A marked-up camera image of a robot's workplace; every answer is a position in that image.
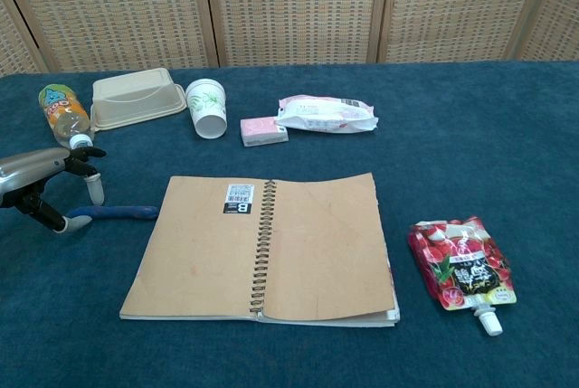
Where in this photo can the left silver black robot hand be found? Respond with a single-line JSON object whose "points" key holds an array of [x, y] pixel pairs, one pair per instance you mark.
{"points": [[27, 171]]}

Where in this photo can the blue plastic piece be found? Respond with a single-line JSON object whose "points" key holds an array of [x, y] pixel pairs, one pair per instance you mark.
{"points": [[122, 212]]}

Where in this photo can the plastic bottle orange label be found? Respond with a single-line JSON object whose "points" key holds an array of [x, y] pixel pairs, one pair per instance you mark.
{"points": [[61, 110]]}

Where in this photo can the beige takeaway food box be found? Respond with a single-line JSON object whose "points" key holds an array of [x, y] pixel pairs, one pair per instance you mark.
{"points": [[131, 98]]}

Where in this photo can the white paper cup green print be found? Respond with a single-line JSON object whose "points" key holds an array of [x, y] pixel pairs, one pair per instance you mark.
{"points": [[205, 107]]}

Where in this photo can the kraft spiral notebook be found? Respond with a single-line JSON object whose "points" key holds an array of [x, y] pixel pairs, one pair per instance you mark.
{"points": [[203, 252]]}

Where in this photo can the small pink tissue pack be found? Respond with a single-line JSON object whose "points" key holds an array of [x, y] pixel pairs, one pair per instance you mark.
{"points": [[262, 131]]}

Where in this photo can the white pink wet wipes pack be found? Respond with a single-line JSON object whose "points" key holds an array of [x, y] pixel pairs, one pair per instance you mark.
{"points": [[325, 114]]}

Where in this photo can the woven wooden folding screen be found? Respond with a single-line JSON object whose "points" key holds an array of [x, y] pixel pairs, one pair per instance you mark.
{"points": [[294, 8]]}

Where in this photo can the dark blue table cloth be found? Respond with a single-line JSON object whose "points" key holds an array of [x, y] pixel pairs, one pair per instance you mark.
{"points": [[452, 157]]}

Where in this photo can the red jelly drink pouch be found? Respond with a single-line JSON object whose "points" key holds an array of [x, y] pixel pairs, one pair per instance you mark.
{"points": [[461, 266]]}

